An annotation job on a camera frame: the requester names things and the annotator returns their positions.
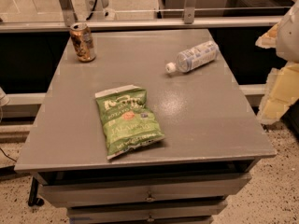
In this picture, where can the lower drawer knob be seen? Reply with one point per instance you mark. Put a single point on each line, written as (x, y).
(150, 219)

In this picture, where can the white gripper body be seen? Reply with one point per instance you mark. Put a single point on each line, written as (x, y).
(290, 34)

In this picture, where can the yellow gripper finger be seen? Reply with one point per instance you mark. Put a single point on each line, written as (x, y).
(268, 39)
(281, 92)

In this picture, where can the gold soda can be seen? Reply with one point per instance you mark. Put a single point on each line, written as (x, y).
(82, 40)

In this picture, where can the clear plastic water bottle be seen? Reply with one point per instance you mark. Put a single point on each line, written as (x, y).
(190, 59)

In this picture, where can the metal frame rail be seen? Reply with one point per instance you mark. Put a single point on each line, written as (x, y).
(136, 25)

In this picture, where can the green jalapeno chip bag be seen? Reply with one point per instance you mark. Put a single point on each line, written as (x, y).
(126, 121)

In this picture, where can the upper drawer knob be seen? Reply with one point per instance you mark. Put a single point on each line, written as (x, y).
(150, 198)

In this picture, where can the drawer knob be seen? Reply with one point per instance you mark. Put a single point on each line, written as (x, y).
(150, 198)
(150, 219)

